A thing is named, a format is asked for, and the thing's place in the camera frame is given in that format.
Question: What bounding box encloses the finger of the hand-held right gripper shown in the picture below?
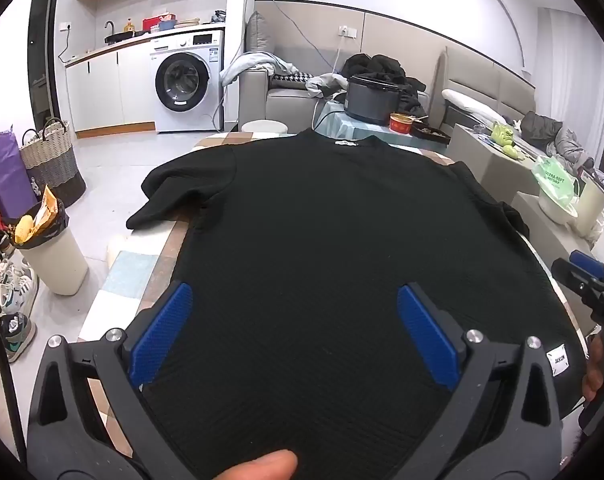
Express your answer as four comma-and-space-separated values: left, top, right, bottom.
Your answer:
551, 250, 604, 306

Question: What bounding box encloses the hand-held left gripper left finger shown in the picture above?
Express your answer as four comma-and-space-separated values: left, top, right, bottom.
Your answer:
26, 281, 197, 480

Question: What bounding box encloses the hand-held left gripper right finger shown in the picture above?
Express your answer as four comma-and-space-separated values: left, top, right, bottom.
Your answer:
392, 282, 565, 480

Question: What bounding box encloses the black sweater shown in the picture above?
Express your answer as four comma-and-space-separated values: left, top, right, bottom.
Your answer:
126, 128, 590, 480

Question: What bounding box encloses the person's right forearm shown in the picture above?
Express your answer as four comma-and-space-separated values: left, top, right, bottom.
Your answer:
562, 410, 604, 466

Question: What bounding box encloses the person's right hand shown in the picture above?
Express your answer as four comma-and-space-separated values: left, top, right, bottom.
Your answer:
581, 332, 604, 405

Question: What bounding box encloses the person's left hand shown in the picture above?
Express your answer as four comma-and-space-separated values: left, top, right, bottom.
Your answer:
216, 450, 299, 480

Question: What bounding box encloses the cream cylinder container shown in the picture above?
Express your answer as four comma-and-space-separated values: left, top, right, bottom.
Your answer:
574, 177, 604, 241

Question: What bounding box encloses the white bowl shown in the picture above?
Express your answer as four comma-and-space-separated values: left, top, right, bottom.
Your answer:
538, 192, 580, 226

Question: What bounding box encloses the green plastic bag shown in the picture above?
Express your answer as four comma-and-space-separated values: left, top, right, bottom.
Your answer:
531, 154, 580, 208

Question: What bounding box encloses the cream trash bin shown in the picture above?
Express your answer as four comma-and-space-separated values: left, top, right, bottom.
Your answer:
12, 195, 89, 296

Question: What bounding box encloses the grey puffer jacket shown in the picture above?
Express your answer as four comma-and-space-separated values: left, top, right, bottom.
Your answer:
519, 111, 595, 168

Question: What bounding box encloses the beige storage block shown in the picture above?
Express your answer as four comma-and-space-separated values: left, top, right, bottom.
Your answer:
444, 124, 543, 196

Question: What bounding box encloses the grey teal sneaker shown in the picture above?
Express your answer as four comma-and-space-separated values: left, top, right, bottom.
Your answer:
0, 312, 37, 363

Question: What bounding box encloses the green toy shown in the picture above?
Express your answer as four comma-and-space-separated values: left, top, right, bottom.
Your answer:
489, 122, 520, 158

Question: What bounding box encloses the white pillow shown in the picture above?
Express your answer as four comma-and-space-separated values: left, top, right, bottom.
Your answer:
441, 88, 508, 121

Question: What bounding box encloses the woven laundry basket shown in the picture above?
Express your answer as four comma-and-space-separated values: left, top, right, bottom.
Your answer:
20, 117, 87, 208

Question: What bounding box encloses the black food tray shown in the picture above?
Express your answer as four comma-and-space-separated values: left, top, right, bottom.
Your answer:
411, 122, 451, 142

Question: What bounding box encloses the red bowl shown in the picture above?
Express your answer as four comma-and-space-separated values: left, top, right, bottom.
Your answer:
389, 112, 415, 136

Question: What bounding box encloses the purple bag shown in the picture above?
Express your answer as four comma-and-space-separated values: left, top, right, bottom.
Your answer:
0, 127, 38, 221

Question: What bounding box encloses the white washing machine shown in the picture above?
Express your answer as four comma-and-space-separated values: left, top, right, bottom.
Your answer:
154, 30, 225, 133

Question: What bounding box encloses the white round stool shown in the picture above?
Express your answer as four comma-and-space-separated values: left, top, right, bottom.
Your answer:
242, 119, 289, 136

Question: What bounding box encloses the teal covered side table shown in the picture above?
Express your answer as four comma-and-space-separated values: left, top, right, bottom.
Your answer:
312, 97, 453, 153

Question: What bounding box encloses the black rice cooker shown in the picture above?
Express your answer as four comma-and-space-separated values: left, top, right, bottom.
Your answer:
345, 75, 400, 126

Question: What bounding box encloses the white kitchen cabinet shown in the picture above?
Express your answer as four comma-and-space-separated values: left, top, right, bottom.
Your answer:
64, 25, 227, 138

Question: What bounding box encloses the grey sofa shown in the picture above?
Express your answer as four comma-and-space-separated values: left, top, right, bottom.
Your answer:
239, 52, 353, 136

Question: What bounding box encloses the pale crumpled garment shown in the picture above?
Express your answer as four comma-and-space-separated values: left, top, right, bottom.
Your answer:
306, 74, 350, 98

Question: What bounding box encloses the black jacket pile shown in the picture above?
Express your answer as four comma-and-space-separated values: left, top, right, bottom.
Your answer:
341, 53, 430, 118

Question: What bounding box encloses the light grey garment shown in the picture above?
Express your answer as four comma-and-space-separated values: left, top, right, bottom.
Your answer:
219, 51, 300, 91

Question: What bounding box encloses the grey pillow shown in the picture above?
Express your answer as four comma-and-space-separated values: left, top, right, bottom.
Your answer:
245, 11, 276, 56

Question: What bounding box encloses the black cable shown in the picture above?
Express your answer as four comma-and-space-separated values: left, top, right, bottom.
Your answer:
0, 302, 30, 471

